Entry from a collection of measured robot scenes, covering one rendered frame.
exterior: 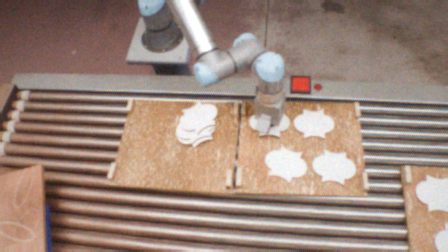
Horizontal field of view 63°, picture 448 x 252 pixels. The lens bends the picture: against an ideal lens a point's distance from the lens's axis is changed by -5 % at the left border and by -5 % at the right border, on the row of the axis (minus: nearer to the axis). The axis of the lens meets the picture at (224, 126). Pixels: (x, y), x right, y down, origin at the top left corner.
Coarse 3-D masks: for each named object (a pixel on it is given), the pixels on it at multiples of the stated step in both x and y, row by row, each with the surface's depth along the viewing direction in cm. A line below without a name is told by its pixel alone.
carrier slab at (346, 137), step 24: (336, 120) 131; (240, 144) 129; (264, 144) 128; (288, 144) 127; (312, 144) 126; (336, 144) 126; (360, 144) 125; (264, 168) 123; (360, 168) 120; (240, 192) 120; (264, 192) 119; (288, 192) 118; (312, 192) 118; (336, 192) 117; (360, 192) 116
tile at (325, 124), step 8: (304, 112) 132; (312, 112) 132; (320, 112) 132; (296, 120) 131; (304, 120) 130; (312, 120) 130; (320, 120) 130; (328, 120) 130; (296, 128) 129; (304, 128) 129; (312, 128) 129; (320, 128) 128; (328, 128) 128; (304, 136) 127; (312, 136) 127; (320, 136) 127
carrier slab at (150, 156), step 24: (144, 120) 138; (168, 120) 137; (216, 120) 135; (120, 144) 133; (144, 144) 132; (168, 144) 132; (216, 144) 130; (120, 168) 128; (144, 168) 127; (168, 168) 127; (192, 168) 126; (216, 168) 125; (216, 192) 121
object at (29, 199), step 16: (0, 176) 119; (16, 176) 118; (32, 176) 117; (0, 192) 115; (16, 192) 115; (32, 192) 114; (0, 208) 112; (16, 208) 112; (32, 208) 112; (0, 224) 109; (16, 224) 109; (32, 224) 109; (0, 240) 107; (16, 240) 106; (32, 240) 106
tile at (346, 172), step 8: (328, 152) 123; (320, 160) 122; (328, 160) 122; (336, 160) 121; (344, 160) 121; (312, 168) 122; (320, 168) 120; (328, 168) 120; (336, 168) 120; (344, 168) 120; (352, 168) 119; (320, 176) 120; (328, 176) 119; (336, 176) 118; (344, 176) 118; (352, 176) 118
